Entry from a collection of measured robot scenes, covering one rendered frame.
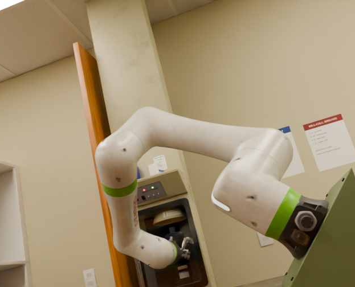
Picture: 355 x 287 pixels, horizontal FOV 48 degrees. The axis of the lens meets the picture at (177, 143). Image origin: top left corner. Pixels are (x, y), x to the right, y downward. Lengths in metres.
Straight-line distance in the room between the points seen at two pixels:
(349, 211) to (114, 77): 1.57
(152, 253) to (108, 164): 0.42
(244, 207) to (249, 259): 1.33
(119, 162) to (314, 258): 0.58
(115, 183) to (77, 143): 1.49
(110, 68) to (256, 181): 1.43
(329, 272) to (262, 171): 0.27
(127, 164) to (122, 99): 0.99
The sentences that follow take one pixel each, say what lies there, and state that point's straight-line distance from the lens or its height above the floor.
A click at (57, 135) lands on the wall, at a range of 2.76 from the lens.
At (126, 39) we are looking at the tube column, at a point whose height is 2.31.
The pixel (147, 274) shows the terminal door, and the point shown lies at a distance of 1.92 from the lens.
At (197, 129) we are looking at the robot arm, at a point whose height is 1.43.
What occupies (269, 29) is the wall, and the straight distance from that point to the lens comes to 2.59.
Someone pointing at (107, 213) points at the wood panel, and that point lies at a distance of 1.91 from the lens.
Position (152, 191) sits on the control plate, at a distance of 1.87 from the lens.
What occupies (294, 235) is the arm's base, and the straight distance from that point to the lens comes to 0.88.
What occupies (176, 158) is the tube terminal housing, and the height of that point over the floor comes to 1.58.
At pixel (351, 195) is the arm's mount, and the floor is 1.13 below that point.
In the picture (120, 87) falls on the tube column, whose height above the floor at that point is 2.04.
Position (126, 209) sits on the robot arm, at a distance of 1.32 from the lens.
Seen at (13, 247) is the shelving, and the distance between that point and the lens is 2.80.
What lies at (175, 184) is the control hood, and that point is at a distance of 1.84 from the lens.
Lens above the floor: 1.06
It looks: 18 degrees up
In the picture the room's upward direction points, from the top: 14 degrees counter-clockwise
